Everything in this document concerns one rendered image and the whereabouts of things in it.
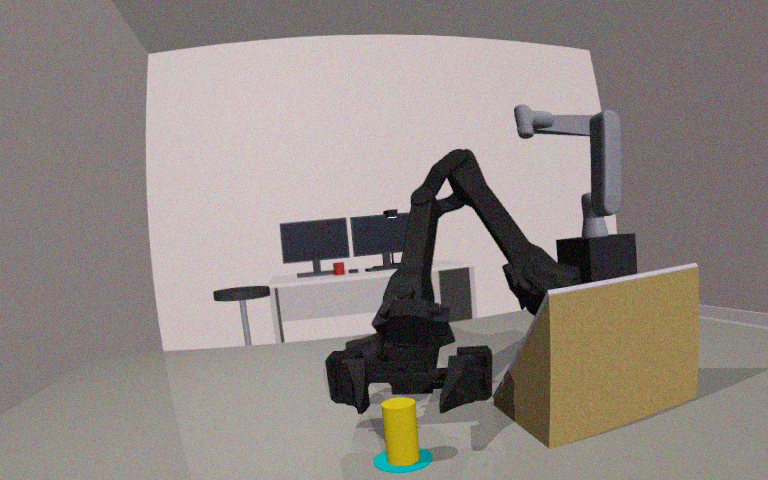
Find yellow cylinder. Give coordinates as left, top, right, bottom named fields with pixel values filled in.
left=381, top=397, right=420, bottom=466

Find cyan circle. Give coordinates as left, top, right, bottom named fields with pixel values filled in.
left=373, top=448, right=432, bottom=473

